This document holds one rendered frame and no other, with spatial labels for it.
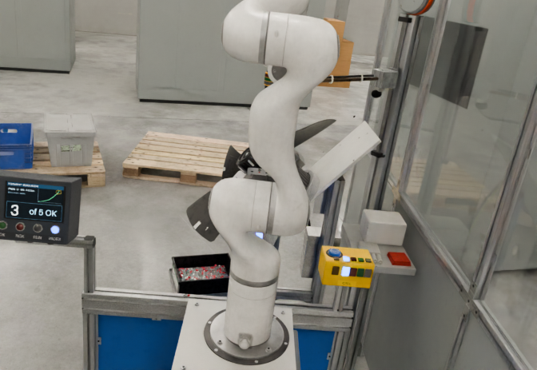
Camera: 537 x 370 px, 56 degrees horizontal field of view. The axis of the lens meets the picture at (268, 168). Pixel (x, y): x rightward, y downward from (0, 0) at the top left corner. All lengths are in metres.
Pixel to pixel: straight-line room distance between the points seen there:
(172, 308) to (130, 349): 0.24
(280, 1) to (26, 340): 2.37
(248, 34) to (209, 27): 6.31
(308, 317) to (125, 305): 0.61
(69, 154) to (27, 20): 4.50
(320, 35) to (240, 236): 0.48
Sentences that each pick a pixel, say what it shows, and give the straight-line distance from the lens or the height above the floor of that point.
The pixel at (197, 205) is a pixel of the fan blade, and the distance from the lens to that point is 2.04.
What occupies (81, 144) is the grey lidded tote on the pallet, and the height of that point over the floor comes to 0.36.
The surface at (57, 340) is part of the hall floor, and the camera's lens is 2.96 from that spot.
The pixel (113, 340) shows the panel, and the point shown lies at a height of 0.66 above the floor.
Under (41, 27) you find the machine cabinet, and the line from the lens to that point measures 8.82.
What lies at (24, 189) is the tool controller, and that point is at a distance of 1.62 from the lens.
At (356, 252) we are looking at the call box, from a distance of 1.70.
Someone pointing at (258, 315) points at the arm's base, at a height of 1.13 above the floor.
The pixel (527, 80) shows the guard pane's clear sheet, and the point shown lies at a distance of 1.66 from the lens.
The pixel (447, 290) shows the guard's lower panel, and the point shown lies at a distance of 1.97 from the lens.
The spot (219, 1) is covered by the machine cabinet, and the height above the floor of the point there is 1.46.
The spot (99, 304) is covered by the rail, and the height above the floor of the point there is 0.82.
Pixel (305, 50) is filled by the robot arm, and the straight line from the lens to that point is 0.95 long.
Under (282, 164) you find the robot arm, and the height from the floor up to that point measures 1.52.
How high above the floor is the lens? 1.89
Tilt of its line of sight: 21 degrees down
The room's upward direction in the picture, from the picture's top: 7 degrees clockwise
